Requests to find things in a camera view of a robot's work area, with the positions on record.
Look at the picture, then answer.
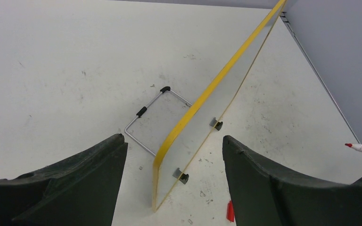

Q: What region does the aluminium side rail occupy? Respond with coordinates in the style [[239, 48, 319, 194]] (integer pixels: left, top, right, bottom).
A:
[[285, 9, 362, 142]]

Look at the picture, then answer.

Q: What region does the red marker cap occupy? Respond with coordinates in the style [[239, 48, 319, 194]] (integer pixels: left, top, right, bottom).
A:
[[226, 201, 235, 222]]

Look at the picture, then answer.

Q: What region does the yellow framed whiteboard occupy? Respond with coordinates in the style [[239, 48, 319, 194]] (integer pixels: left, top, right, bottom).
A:
[[152, 0, 287, 212]]

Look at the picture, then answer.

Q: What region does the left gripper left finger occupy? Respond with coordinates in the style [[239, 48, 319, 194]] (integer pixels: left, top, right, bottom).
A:
[[0, 134, 128, 226]]

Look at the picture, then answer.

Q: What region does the metal whiteboard stand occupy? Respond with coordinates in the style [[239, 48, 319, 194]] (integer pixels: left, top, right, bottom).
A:
[[124, 86, 193, 157]]

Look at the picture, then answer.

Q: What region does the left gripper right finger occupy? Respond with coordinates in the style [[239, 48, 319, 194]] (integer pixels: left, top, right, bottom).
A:
[[222, 135, 362, 226]]

